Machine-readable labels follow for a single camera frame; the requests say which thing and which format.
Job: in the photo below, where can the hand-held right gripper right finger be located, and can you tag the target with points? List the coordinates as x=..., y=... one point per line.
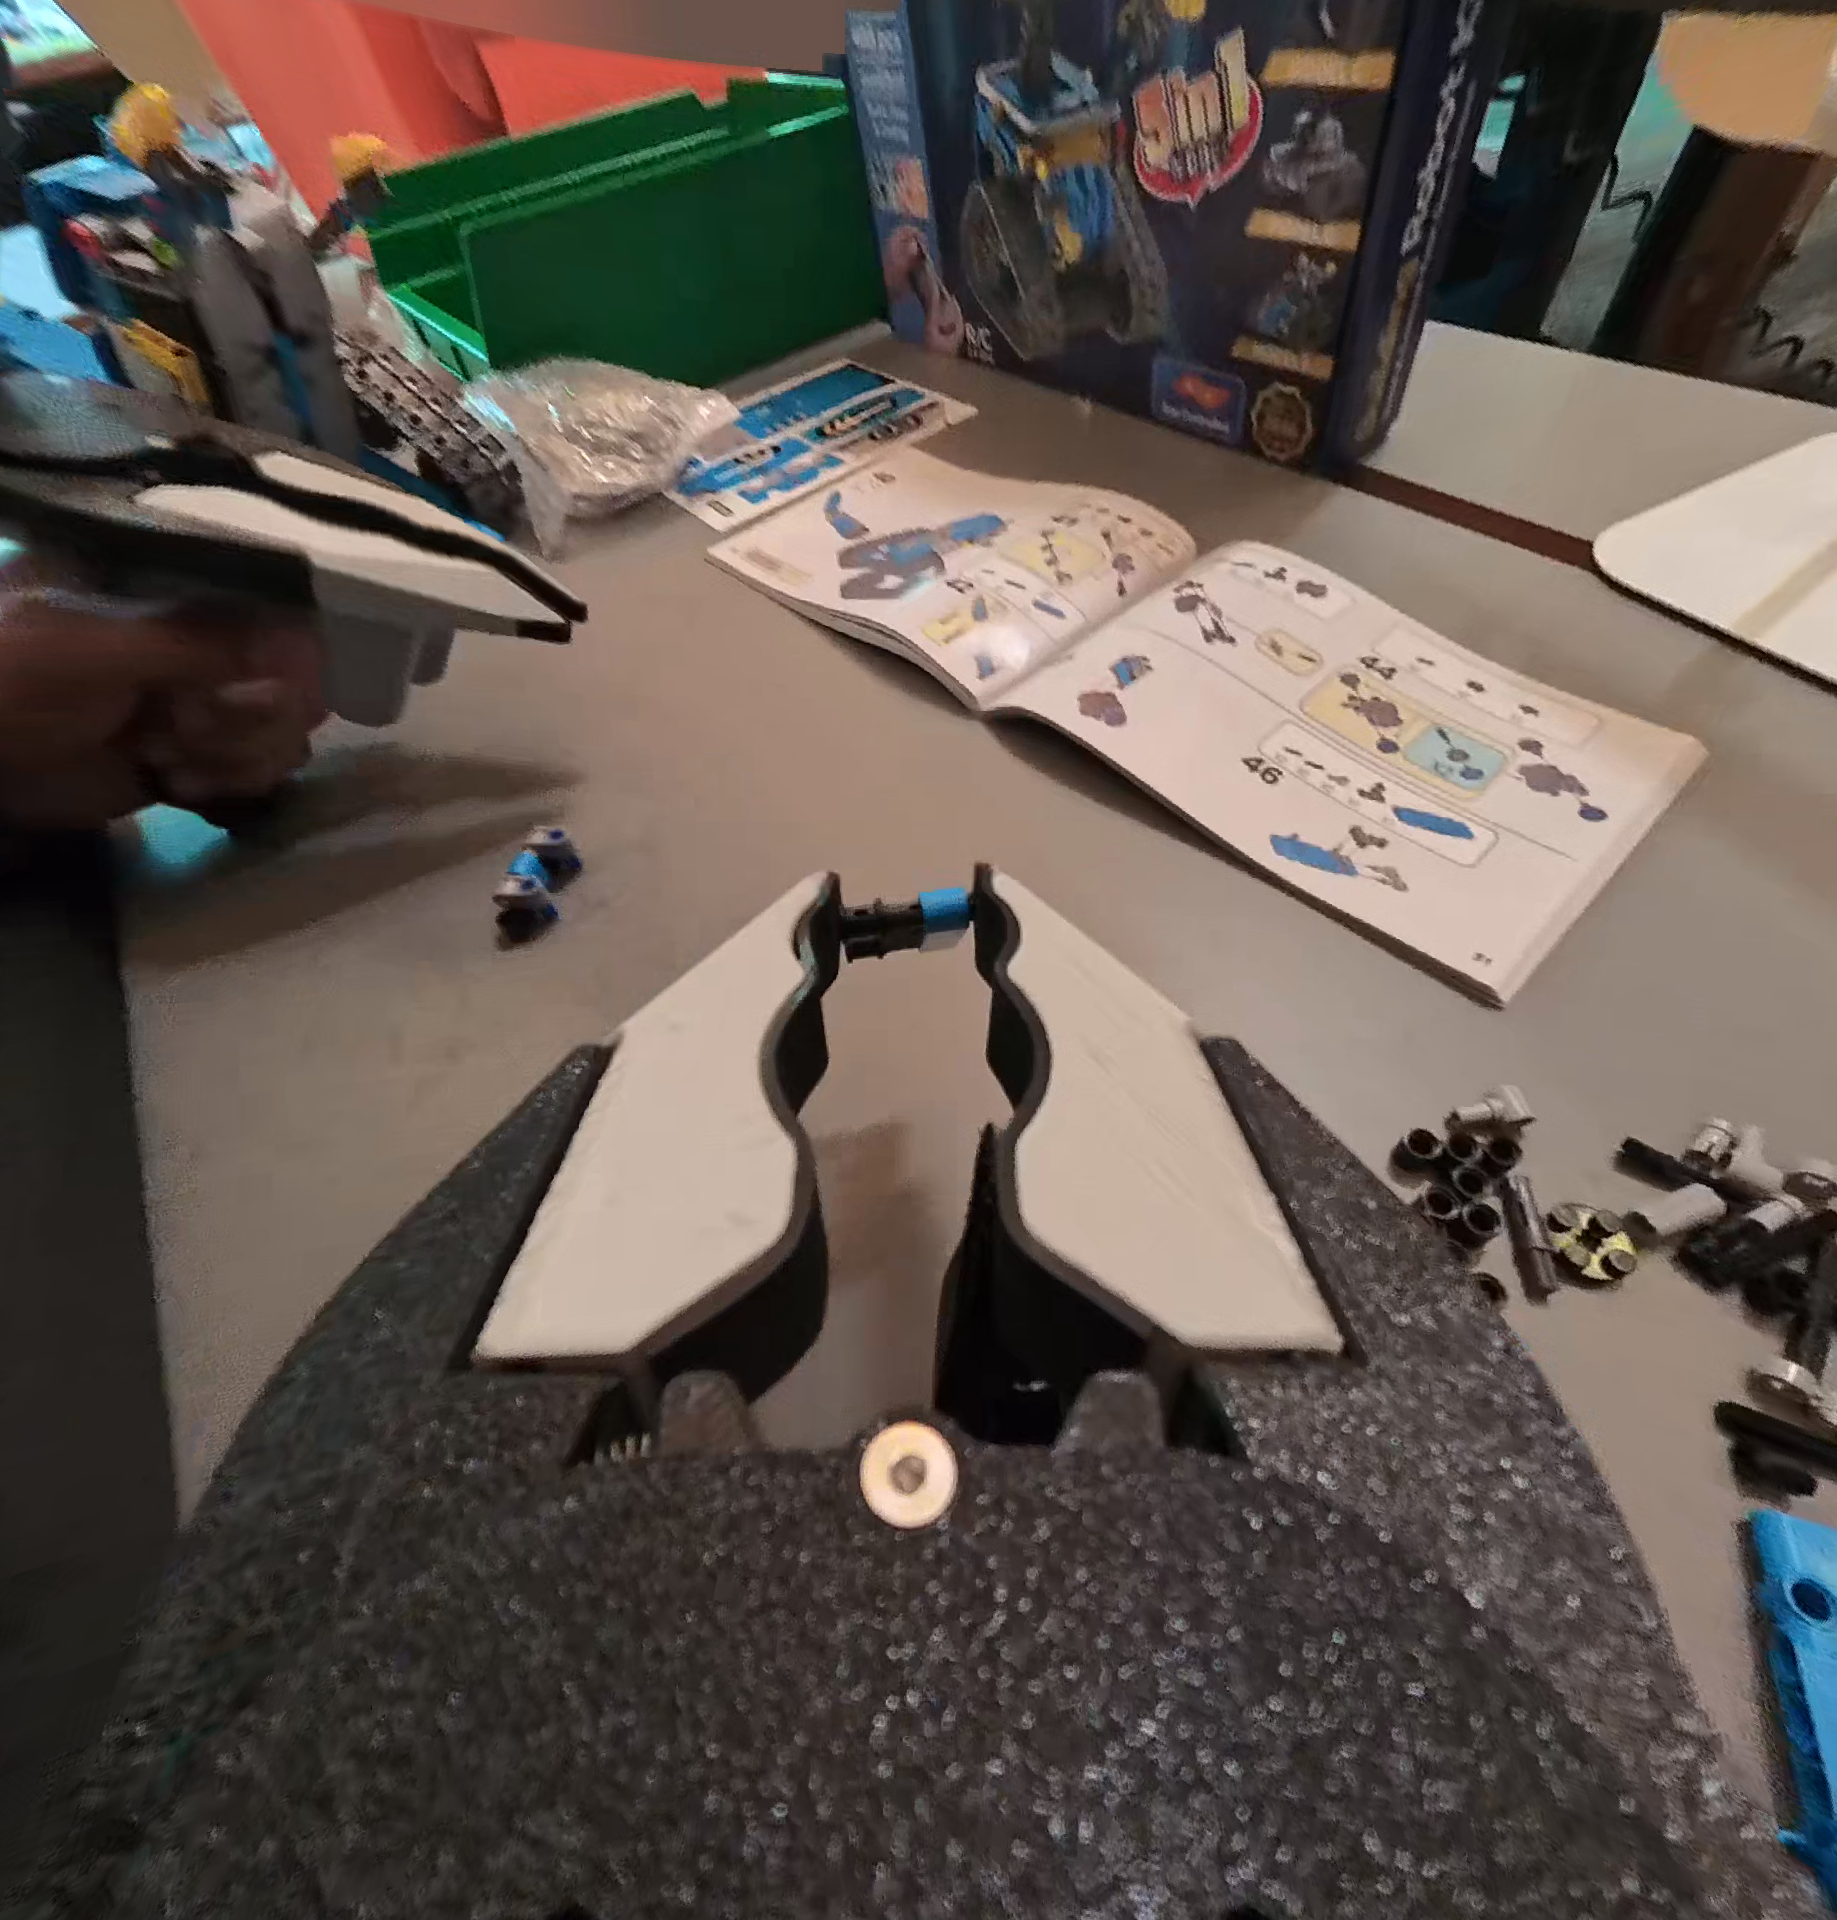
x=1142, y=1186

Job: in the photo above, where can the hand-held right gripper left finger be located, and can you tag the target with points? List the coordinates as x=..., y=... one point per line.
x=662, y=1186

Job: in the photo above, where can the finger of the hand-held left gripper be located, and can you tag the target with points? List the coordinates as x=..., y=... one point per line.
x=377, y=577
x=348, y=483

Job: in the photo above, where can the grey and blue connector assembly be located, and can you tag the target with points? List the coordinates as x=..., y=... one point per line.
x=536, y=877

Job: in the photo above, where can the blue beam with black pins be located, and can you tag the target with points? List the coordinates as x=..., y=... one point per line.
x=903, y=917

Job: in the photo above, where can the grey desk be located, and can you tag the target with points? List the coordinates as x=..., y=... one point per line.
x=707, y=721

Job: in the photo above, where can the person's left hand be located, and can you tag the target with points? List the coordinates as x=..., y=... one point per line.
x=92, y=706

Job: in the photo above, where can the partly built toy robot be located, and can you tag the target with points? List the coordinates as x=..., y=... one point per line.
x=257, y=316

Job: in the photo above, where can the clear bag of parts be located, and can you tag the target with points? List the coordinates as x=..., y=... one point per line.
x=602, y=428

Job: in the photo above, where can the pile of small building parts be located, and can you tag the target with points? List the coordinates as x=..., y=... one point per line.
x=1472, y=1186

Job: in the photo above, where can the green plastic bin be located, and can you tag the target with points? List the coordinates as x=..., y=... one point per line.
x=678, y=256

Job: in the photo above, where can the orange box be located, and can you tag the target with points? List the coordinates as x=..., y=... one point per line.
x=452, y=75

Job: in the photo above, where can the blue sticker sheet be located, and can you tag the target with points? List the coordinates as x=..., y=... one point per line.
x=797, y=451

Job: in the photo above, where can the open instruction booklet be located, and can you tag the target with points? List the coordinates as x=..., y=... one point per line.
x=1307, y=750

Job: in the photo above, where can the dark blue robot kit box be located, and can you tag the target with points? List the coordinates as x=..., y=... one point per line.
x=1128, y=225

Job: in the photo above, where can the blue plastic plate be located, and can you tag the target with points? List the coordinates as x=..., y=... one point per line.
x=1826, y=1681

